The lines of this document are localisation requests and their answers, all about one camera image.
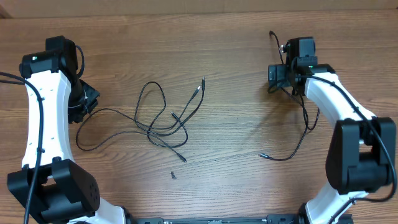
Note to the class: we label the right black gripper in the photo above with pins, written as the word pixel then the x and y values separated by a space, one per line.
pixel 279 71

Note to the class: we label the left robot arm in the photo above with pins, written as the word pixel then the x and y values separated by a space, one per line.
pixel 51 186

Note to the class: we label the small black debris piece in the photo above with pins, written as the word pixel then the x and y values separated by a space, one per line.
pixel 173 176

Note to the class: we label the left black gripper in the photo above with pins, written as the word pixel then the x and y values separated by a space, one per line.
pixel 92 94

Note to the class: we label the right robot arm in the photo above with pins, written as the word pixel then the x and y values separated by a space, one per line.
pixel 360 164

